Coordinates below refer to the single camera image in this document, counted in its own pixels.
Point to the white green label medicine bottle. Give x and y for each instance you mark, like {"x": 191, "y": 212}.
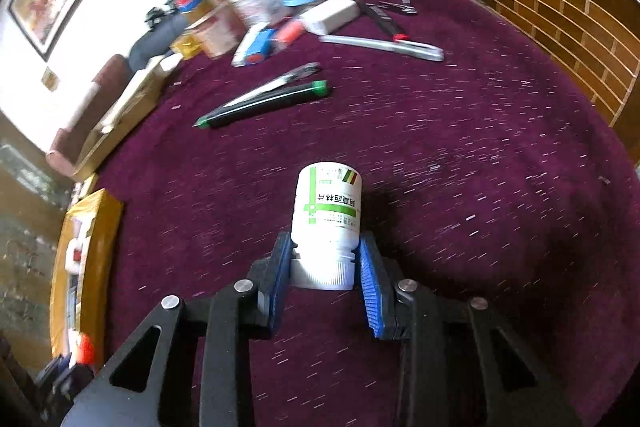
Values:
{"x": 327, "y": 222}

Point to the dark red armchair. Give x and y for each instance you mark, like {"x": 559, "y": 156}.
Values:
{"x": 85, "y": 117}

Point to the cardboard box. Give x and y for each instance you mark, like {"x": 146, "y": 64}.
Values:
{"x": 127, "y": 107}

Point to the small white box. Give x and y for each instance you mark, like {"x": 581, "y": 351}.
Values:
{"x": 330, "y": 14}

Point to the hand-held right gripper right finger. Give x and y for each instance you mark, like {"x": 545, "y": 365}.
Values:
{"x": 370, "y": 292}

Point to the yellow tape roll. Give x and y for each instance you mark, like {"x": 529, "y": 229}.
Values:
{"x": 187, "y": 47}

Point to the black camera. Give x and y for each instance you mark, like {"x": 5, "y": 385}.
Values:
{"x": 152, "y": 14}

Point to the red white small item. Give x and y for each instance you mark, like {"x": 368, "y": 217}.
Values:
{"x": 77, "y": 252}

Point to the red capped white item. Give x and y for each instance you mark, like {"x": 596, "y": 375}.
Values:
{"x": 84, "y": 349}

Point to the black sofa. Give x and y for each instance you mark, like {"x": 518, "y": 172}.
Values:
{"x": 155, "y": 42}

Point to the silver utility knife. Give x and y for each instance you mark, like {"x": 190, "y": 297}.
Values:
{"x": 385, "y": 48}

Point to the wooden slatted bench back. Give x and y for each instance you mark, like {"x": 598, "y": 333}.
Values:
{"x": 550, "y": 7}

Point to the green capped black marker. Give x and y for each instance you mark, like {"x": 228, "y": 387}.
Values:
{"x": 265, "y": 103}

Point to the yellow tray with white lining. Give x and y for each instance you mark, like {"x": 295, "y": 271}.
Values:
{"x": 107, "y": 227}

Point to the small wall plaque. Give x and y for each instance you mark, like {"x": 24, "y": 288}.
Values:
{"x": 50, "y": 79}

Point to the white tube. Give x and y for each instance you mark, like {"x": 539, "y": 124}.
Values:
{"x": 242, "y": 52}

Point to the small yellow box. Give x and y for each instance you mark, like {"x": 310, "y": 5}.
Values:
{"x": 84, "y": 187}

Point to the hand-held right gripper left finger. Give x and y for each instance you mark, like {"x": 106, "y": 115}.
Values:
{"x": 280, "y": 277}

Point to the small blue box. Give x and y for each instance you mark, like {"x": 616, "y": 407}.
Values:
{"x": 260, "y": 44}

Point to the black pen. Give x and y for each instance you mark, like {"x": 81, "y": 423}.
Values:
{"x": 280, "y": 81}

